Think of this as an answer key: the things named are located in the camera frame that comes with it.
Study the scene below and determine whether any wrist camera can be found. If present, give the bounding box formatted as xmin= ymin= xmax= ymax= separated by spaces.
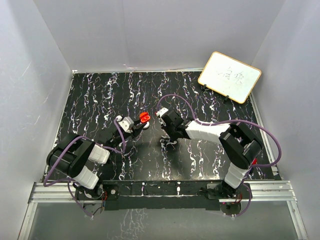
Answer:
xmin=155 ymin=107 xmax=169 ymax=126
xmin=116 ymin=115 xmax=134 ymax=133

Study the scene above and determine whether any black base bar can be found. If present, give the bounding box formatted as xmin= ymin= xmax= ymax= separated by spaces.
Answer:
xmin=74 ymin=181 xmax=252 ymax=212

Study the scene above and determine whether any aluminium rail frame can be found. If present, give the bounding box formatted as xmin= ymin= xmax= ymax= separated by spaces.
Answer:
xmin=21 ymin=71 xmax=307 ymax=240

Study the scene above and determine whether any purple cable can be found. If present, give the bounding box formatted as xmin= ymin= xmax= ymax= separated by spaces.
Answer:
xmin=156 ymin=94 xmax=282 ymax=217
xmin=43 ymin=117 xmax=126 ymax=218

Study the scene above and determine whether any orange earbud charging case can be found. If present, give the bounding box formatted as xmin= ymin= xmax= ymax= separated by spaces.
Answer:
xmin=139 ymin=112 xmax=151 ymax=124

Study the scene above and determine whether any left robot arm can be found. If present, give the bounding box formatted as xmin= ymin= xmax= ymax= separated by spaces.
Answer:
xmin=43 ymin=115 xmax=150 ymax=200

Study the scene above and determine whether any white round disc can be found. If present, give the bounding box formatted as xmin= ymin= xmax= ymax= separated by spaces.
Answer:
xmin=143 ymin=122 xmax=150 ymax=130

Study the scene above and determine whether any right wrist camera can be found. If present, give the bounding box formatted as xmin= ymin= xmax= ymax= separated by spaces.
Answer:
xmin=155 ymin=107 xmax=169 ymax=126

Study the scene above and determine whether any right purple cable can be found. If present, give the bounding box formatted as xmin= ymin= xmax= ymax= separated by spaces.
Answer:
xmin=156 ymin=94 xmax=282 ymax=217

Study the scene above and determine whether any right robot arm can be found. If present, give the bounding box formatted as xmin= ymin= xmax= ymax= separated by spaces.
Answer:
xmin=156 ymin=107 xmax=263 ymax=199

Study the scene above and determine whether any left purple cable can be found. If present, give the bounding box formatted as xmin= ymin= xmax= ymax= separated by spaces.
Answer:
xmin=43 ymin=117 xmax=126 ymax=218

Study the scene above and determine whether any small whiteboard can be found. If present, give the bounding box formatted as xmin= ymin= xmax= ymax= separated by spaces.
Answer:
xmin=198 ymin=51 xmax=262 ymax=104

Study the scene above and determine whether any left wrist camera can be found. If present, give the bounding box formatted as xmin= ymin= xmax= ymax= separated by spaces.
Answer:
xmin=116 ymin=115 xmax=134 ymax=133

